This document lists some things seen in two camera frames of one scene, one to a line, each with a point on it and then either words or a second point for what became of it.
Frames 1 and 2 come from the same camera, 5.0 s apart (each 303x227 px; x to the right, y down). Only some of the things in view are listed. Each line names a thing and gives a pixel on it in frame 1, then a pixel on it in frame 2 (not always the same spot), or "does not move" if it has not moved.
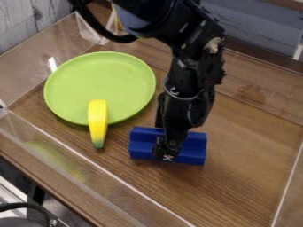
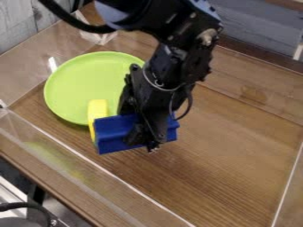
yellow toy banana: [98, 110] does not move
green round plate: [108, 75] does not move
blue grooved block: [140, 146] -> [110, 133]
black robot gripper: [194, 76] -> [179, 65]
